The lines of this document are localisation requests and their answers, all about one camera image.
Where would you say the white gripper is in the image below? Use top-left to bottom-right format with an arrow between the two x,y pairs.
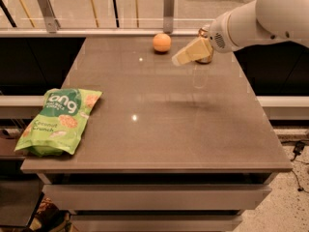
172,11 -> 239,66

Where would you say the orange fruit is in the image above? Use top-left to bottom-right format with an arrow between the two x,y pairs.
153,33 -> 171,52

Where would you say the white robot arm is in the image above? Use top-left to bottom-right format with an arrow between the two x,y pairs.
172,0 -> 309,66

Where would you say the green rice chip bag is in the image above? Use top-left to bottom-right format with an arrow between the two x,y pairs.
14,89 -> 102,157

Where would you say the gold soda can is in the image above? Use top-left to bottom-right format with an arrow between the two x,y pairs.
197,25 -> 213,64

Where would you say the upper grey drawer front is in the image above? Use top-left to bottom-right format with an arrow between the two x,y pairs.
43,185 -> 271,211

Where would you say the grey drawer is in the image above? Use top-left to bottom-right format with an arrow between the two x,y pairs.
43,185 -> 271,211
71,215 -> 242,232

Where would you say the metal railing bar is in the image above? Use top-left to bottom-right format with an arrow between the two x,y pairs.
0,28 -> 211,39

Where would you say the lower grey drawer front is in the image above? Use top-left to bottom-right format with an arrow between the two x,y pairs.
71,215 -> 242,232

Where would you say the middle metal railing bracket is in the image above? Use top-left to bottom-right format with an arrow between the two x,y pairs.
163,0 -> 175,34

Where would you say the metal railing bracket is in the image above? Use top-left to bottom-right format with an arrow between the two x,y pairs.
163,0 -> 175,34
37,0 -> 60,33

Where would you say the black power adapter with cable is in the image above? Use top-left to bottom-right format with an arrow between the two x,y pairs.
289,140 -> 309,192

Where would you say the left metal railing bracket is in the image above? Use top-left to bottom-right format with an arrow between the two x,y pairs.
37,0 -> 60,33

